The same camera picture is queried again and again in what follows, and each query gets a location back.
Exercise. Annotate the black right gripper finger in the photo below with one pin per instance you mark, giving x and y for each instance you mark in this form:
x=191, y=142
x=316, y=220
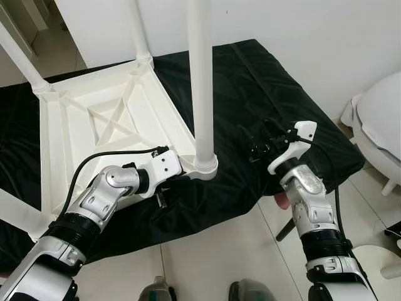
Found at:
x=245, y=137
x=272, y=125

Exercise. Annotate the white plastic children table top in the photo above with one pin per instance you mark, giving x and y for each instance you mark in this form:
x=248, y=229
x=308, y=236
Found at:
x=75, y=138

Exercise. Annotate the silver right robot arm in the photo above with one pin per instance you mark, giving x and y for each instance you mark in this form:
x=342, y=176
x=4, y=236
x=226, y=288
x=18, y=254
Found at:
x=307, y=194

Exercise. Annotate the grey green left robot leg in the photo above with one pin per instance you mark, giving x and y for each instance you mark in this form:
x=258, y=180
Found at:
x=156, y=291

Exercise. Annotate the grey green robot leg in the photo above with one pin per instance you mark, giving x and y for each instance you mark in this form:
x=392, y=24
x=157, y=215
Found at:
x=156, y=291
x=250, y=291

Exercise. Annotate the white domed appliance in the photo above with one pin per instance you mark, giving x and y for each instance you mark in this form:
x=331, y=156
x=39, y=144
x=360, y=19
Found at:
x=382, y=119

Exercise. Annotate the grey green right robot leg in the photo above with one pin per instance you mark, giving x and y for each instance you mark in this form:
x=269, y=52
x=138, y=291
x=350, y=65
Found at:
x=250, y=291

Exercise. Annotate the white floor fan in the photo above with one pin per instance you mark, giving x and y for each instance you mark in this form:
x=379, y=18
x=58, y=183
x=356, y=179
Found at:
x=369, y=263

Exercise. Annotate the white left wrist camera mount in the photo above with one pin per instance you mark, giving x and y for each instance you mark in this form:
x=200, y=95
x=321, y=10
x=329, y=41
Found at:
x=163, y=164

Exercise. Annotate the pink table frame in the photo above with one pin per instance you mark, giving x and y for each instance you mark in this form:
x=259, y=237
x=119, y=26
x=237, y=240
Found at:
x=282, y=200

